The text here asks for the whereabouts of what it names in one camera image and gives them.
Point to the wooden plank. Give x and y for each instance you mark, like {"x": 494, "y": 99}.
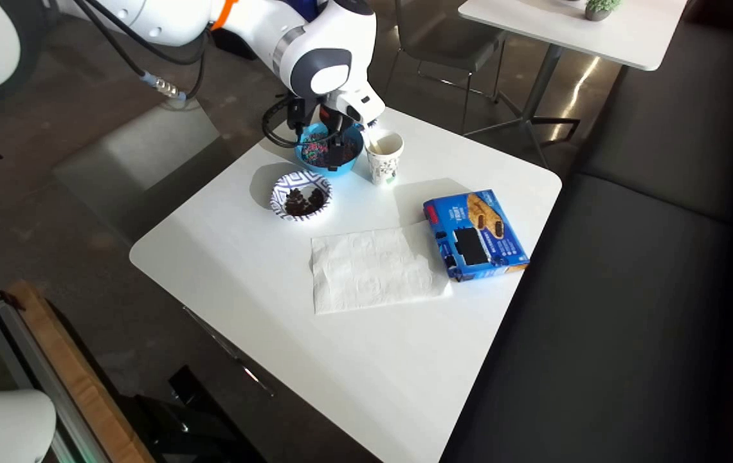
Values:
{"x": 73, "y": 376}

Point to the blue plastic bowl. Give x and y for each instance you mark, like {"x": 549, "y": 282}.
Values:
{"x": 307, "y": 157}

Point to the white paper napkin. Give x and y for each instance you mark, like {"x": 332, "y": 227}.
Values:
{"x": 374, "y": 272}

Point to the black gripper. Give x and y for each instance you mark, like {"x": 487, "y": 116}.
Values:
{"x": 316, "y": 116}

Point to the patterned paper cup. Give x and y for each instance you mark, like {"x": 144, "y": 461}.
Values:
{"x": 384, "y": 163}

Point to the colourful beads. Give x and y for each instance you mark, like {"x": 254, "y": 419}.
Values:
{"x": 336, "y": 152}

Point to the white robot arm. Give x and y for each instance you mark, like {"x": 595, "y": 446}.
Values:
{"x": 329, "y": 41}

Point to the black stool with metal legs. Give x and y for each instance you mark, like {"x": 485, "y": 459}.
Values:
{"x": 442, "y": 40}

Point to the green round ball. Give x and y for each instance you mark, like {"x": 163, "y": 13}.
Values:
{"x": 598, "y": 9}

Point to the white side table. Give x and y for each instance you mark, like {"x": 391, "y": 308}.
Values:
{"x": 586, "y": 30}

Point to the patterned paper bowl with chocolate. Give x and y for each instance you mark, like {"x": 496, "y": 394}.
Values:
{"x": 284, "y": 200}

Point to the black bench sofa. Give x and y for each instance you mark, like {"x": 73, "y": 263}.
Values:
{"x": 639, "y": 257}

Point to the blue cookie box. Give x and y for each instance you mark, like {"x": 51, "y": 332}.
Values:
{"x": 473, "y": 234}

